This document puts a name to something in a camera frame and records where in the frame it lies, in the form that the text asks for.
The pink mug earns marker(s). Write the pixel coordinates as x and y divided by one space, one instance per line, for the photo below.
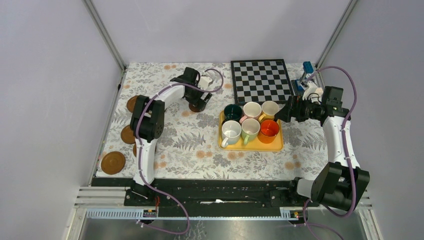
251 110

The brown coaster bottom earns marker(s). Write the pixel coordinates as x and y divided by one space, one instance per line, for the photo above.
134 150

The white mug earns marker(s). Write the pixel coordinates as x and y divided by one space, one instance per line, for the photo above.
230 133

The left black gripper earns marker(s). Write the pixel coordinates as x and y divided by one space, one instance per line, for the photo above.
197 101

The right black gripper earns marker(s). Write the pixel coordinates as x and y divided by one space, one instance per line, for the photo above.
295 103

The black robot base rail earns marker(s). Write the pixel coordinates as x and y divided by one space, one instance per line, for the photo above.
209 198

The orange mug black handle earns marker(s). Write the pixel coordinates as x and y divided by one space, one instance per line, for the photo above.
269 130

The light green mug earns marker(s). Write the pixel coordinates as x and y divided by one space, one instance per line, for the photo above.
249 130

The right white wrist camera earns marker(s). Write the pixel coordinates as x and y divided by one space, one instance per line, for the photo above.
313 92

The yellow mug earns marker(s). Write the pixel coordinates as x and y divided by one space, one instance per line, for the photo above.
268 110

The dark green mug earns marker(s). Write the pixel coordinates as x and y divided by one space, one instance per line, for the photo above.
232 112

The yellow plastic tray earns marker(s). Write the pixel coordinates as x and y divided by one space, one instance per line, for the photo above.
254 146

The light brown coaster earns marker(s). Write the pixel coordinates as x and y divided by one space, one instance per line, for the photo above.
113 162

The black white chessboard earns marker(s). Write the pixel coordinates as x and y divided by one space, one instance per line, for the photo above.
260 81

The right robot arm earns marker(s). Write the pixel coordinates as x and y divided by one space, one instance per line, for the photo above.
341 183

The blue toy block structure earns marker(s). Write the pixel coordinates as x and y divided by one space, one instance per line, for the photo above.
301 84

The floral tablecloth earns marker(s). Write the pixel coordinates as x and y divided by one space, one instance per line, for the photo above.
188 147

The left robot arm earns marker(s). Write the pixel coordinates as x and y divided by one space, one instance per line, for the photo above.
148 116

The dark wood grain coaster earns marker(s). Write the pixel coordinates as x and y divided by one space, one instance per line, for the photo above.
197 108

